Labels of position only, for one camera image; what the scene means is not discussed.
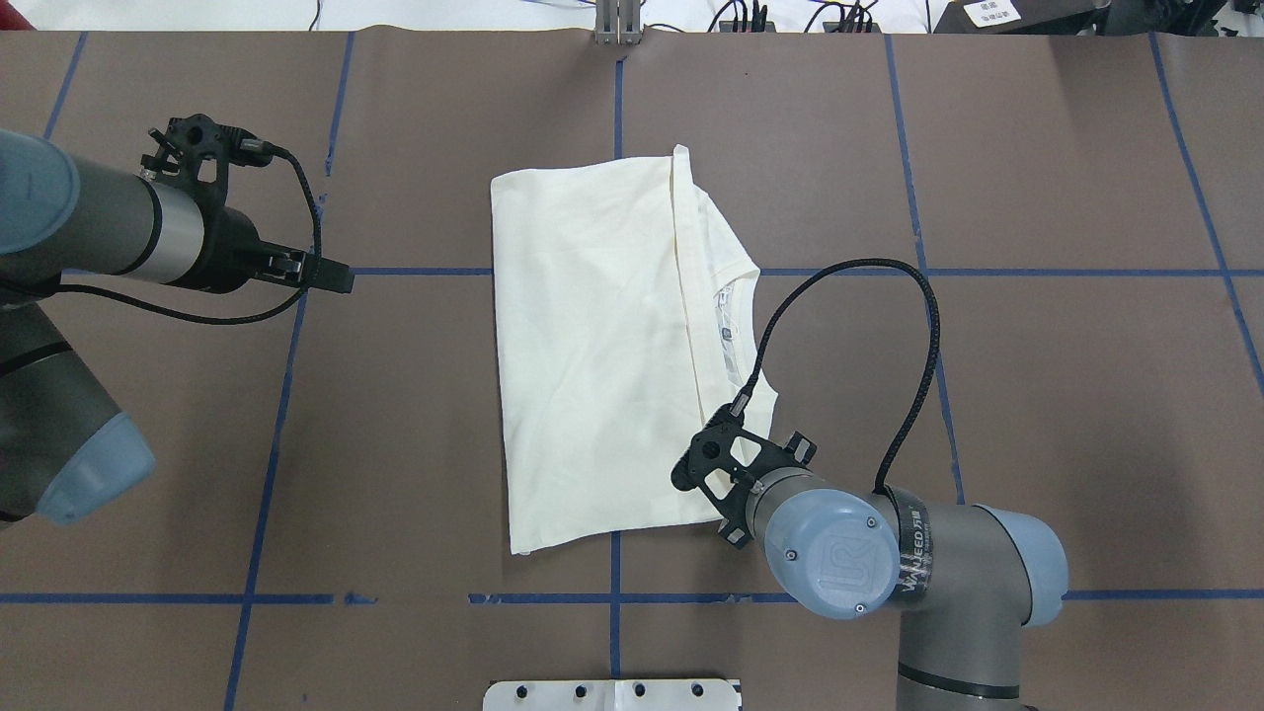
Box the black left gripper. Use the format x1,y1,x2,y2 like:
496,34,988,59
193,204,354,295

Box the cream long-sleeve cat shirt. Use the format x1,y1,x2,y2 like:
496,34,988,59
489,145,761,555

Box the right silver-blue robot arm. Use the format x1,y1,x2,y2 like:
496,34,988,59
746,467,1069,710

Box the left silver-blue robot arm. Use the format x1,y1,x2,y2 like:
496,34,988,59
1,114,354,530

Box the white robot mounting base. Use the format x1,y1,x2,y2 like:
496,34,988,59
482,678,744,710

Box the black labelled box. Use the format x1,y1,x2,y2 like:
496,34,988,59
932,1,1111,35

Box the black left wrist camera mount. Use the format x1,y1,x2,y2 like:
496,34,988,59
139,114,276,190

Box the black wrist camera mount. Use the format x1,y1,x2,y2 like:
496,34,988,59
139,114,276,190
670,405,817,549

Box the aluminium frame post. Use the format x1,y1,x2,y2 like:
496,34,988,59
592,0,643,46

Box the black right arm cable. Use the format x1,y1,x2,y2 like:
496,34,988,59
731,259,940,495

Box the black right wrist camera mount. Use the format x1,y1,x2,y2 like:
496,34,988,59
670,405,817,549

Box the black table cables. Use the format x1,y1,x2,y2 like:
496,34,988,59
707,0,880,34

